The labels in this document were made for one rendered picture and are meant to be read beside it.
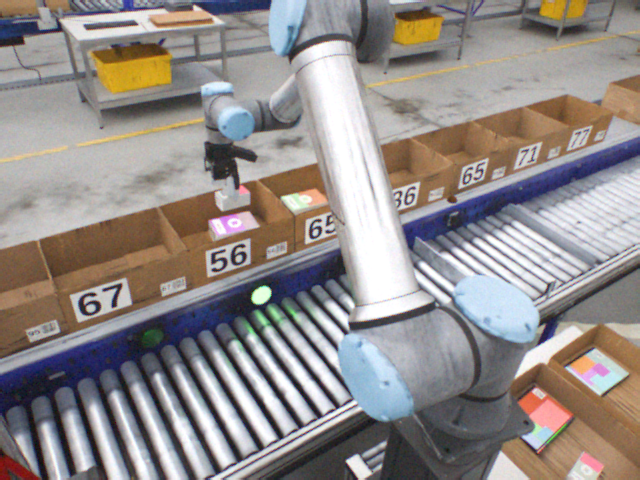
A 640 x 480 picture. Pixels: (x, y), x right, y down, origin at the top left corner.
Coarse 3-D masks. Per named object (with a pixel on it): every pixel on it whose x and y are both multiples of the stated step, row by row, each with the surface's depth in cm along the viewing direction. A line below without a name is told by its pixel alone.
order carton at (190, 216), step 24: (264, 192) 195; (168, 216) 185; (192, 216) 191; (216, 216) 197; (264, 216) 202; (288, 216) 183; (192, 240) 192; (240, 240) 171; (264, 240) 177; (288, 240) 184; (192, 264) 166
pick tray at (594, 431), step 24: (528, 384) 161; (552, 384) 157; (576, 408) 152; (600, 408) 145; (576, 432) 148; (600, 432) 147; (624, 432) 141; (528, 456) 135; (552, 456) 142; (576, 456) 142; (600, 456) 143; (624, 456) 143
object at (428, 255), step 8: (416, 240) 214; (416, 248) 215; (424, 248) 211; (432, 248) 207; (424, 256) 212; (432, 256) 208; (440, 256) 204; (432, 264) 210; (440, 264) 205; (448, 264) 201; (440, 272) 207; (448, 272) 203; (456, 272) 199; (456, 280) 200
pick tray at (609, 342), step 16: (592, 336) 174; (608, 336) 171; (560, 352) 162; (576, 352) 173; (608, 352) 173; (624, 352) 168; (560, 368) 157; (624, 368) 168; (576, 384) 154; (624, 384) 163; (608, 400) 158; (624, 400) 158; (624, 416) 143
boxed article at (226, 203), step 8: (216, 192) 168; (240, 192) 169; (248, 192) 169; (216, 200) 169; (224, 200) 165; (232, 200) 167; (240, 200) 169; (248, 200) 171; (224, 208) 167; (232, 208) 169
